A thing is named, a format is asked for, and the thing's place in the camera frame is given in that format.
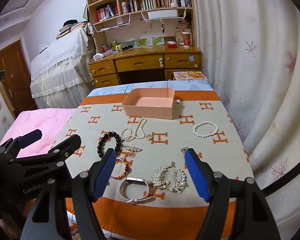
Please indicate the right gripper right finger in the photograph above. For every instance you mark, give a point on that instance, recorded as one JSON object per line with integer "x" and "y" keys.
{"x": 216, "y": 189}

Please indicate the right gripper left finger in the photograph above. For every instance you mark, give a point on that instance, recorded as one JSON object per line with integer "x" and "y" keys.
{"x": 87, "y": 187}

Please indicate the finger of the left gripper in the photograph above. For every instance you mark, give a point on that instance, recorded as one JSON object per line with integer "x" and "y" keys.
{"x": 13, "y": 146}
{"x": 60, "y": 152}

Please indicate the pearl safety pin brooch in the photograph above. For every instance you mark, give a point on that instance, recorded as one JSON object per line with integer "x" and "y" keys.
{"x": 132, "y": 150}

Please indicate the gold round pendant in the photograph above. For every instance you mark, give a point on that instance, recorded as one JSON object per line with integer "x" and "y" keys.
{"x": 149, "y": 137}

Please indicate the pink cardboard box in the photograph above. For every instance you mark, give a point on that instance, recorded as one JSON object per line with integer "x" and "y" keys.
{"x": 158, "y": 103}

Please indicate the blue flower earrings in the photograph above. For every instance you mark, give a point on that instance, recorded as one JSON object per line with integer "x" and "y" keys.
{"x": 184, "y": 149}

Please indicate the pink quilt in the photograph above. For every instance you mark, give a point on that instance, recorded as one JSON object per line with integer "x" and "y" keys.
{"x": 50, "y": 121}

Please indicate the orange H pattern blanket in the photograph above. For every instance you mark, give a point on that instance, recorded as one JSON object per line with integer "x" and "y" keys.
{"x": 200, "y": 122}

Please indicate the brown wooden door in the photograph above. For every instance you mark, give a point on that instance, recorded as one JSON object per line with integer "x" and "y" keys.
{"x": 17, "y": 80}

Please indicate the lace covered piano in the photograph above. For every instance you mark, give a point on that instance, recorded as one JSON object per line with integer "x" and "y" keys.
{"x": 60, "y": 74}

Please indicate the wooden desk with drawers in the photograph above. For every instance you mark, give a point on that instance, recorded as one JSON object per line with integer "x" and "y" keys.
{"x": 145, "y": 64}

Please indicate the white floral curtain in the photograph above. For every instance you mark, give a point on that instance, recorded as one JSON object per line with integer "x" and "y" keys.
{"x": 251, "y": 58}

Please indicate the wooden bookshelf with books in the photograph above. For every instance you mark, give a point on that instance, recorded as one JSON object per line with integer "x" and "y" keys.
{"x": 120, "y": 22}

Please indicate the white wire basket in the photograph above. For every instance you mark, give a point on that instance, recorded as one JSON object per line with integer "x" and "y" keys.
{"x": 160, "y": 15}

